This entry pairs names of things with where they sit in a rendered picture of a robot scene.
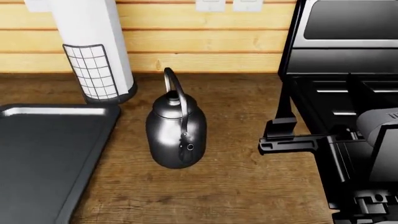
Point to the black rectangular tray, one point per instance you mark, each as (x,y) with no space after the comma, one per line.
(46,158)

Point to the black metal kettle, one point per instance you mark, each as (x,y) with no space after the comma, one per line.
(169,130)

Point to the black kitchen stove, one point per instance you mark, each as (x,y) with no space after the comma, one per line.
(339,58)

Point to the white paper towel roll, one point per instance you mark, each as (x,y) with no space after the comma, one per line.
(90,28)

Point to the white wall outlet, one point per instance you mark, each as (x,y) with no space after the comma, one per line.
(210,5)
(247,5)

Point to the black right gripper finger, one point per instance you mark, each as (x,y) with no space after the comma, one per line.
(280,128)
(362,98)

